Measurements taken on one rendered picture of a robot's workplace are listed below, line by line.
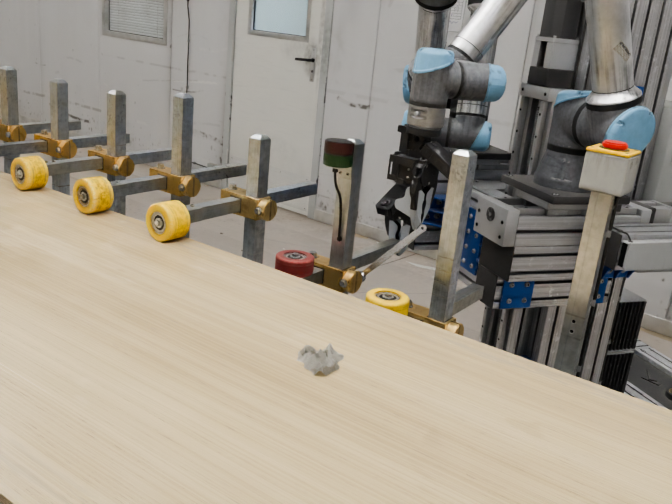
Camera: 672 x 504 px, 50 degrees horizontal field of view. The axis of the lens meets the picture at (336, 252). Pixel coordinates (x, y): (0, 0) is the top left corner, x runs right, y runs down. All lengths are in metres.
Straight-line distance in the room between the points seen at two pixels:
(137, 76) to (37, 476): 5.73
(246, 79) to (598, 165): 4.37
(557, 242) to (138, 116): 5.05
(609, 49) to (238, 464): 1.17
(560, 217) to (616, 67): 0.38
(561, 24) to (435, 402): 1.27
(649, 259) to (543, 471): 1.02
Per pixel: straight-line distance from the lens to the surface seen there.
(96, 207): 1.71
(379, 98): 4.64
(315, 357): 1.05
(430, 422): 0.96
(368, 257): 1.70
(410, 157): 1.49
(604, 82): 1.67
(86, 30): 7.05
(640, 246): 1.82
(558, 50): 2.05
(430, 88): 1.45
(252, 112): 5.40
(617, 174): 1.24
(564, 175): 1.81
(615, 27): 1.65
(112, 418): 0.93
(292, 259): 1.46
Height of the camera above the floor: 1.39
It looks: 18 degrees down
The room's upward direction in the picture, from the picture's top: 6 degrees clockwise
